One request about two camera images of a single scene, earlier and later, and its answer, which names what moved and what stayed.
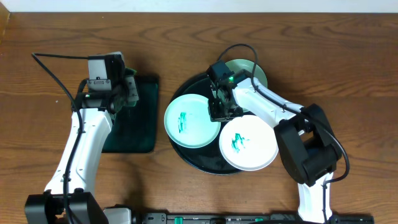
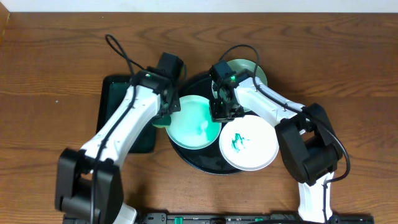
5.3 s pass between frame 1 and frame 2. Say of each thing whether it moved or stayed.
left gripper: moved
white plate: stayed
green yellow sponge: moved
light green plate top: stayed
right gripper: stayed
